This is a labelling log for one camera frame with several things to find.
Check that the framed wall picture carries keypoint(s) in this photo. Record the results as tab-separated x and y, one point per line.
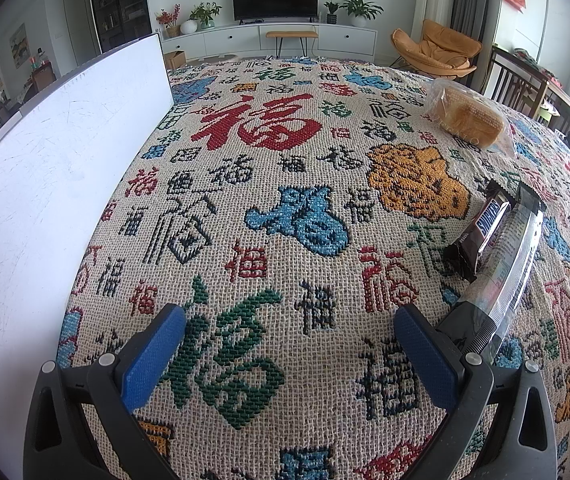
18	45

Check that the small plant in dark pot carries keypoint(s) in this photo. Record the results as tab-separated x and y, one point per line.
331	12

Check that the white television cabinet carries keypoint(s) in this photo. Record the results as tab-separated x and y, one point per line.
225	40

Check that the green plant in pale pot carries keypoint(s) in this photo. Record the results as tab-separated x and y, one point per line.
205	14

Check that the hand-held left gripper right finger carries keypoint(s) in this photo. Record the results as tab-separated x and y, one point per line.
425	360

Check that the dark glass display cabinet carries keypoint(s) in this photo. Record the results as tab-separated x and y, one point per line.
120	5

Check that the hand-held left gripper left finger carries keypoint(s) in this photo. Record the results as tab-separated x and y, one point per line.
152	355

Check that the red flower plant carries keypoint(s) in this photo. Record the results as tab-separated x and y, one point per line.
167	19

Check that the black television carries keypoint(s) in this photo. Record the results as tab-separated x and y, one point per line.
275	0

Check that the orange lounge chair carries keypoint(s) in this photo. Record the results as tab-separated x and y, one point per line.
435	47

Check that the round white vase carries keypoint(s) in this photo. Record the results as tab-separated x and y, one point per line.
188	27

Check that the printed woven blanket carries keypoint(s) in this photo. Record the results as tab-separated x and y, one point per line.
285	260

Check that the brown chocolate bar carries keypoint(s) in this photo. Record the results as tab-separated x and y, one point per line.
485	227

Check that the cardboard box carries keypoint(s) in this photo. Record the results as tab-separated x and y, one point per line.
175	60

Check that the long dark snack packet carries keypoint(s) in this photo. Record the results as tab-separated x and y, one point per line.
510	260

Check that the dark wooden dining chair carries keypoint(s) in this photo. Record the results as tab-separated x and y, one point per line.
515	82

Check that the wooden bench with black legs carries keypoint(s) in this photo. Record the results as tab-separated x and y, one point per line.
291	35

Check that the bread in clear bag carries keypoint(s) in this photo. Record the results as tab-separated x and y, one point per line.
470	112

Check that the wooden dining table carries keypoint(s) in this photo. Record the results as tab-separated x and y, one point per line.
565	95

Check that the white board panel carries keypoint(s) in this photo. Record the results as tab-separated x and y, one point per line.
40	185

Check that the large plant in white pot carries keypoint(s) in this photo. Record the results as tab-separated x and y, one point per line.
359	10

